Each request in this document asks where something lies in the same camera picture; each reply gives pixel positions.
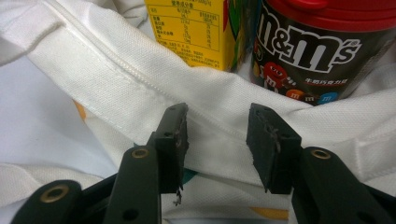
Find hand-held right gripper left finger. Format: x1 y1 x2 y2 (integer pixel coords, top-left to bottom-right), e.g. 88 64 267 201
102 102 191 224

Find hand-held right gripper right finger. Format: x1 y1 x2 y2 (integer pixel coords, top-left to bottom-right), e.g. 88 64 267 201
246 102 396 224

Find white tote bag coloured blobs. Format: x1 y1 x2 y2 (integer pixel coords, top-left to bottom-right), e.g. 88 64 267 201
0 0 396 224

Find dark candy jar red lid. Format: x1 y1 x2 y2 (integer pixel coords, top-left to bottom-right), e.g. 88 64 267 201
250 0 396 107

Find yellow carton box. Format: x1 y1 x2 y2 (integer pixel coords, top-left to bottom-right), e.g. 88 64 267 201
144 0 261 74

